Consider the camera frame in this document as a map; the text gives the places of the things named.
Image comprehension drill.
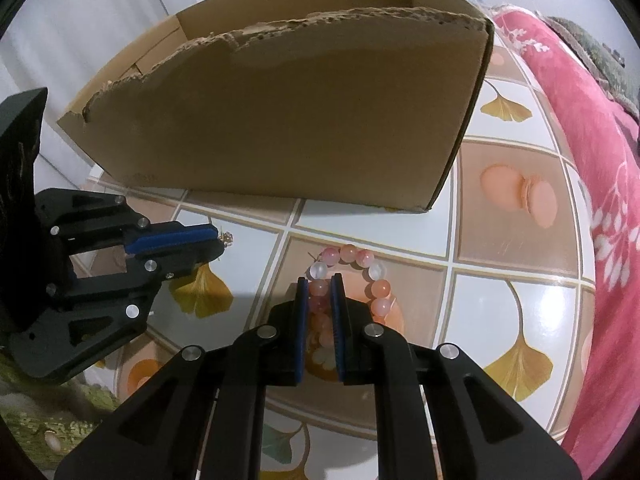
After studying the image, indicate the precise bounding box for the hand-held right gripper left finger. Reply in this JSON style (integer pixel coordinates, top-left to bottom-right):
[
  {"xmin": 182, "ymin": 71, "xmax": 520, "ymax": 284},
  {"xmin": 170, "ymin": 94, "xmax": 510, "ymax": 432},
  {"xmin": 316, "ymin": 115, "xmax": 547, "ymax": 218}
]
[{"xmin": 54, "ymin": 276, "xmax": 309, "ymax": 480}]

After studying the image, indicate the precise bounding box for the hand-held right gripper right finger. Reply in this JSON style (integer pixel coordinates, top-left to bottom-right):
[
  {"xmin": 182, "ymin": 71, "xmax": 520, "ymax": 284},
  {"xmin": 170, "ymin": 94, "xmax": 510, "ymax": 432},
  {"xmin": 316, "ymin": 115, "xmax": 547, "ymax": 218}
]
[{"xmin": 330, "ymin": 274, "xmax": 581, "ymax": 480}]

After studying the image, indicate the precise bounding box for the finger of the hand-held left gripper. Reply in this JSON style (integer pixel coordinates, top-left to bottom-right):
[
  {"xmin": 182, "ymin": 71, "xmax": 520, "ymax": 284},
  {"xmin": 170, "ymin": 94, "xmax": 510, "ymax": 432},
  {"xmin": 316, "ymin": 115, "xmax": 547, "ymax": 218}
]
[
  {"xmin": 36, "ymin": 191, "xmax": 222, "ymax": 257},
  {"xmin": 9, "ymin": 239, "xmax": 225, "ymax": 380}
]

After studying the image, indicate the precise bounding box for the pink orange bead bracelet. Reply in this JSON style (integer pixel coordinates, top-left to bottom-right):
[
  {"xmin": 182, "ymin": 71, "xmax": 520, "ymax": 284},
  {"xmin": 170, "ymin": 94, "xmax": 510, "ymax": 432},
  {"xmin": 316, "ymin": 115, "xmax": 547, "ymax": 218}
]
[{"xmin": 307, "ymin": 244, "xmax": 397, "ymax": 368}]

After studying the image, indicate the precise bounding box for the brown cardboard box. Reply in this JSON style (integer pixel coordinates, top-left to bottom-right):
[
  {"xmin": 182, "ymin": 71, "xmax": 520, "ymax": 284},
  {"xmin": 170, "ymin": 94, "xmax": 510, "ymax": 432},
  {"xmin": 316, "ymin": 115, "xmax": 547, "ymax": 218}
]
[{"xmin": 56, "ymin": 0, "xmax": 496, "ymax": 213}]

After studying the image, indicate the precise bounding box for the green fluffy rug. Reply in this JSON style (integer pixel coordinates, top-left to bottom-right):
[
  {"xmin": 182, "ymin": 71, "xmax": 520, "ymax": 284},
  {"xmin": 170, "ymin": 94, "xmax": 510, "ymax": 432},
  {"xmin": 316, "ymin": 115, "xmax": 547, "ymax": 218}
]
[{"xmin": 0, "ymin": 355, "xmax": 122, "ymax": 467}]

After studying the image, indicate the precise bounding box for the white curtain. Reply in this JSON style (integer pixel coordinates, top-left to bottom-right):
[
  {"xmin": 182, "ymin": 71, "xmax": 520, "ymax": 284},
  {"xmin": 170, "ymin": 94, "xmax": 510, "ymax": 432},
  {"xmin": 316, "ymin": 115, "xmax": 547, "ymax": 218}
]
[{"xmin": 0, "ymin": 0, "xmax": 236, "ymax": 191}]

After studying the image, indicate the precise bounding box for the pink floral blanket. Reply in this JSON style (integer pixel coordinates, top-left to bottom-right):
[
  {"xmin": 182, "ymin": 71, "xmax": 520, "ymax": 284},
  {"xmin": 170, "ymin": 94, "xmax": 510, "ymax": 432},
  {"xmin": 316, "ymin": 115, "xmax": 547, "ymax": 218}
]
[{"xmin": 492, "ymin": 5, "xmax": 640, "ymax": 478}]

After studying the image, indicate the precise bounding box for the grey-green cloth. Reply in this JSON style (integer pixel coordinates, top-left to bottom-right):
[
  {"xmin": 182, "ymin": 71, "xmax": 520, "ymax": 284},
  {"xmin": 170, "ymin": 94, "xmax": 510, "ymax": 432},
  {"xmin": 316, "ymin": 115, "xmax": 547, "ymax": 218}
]
[{"xmin": 545, "ymin": 16, "xmax": 640, "ymax": 112}]

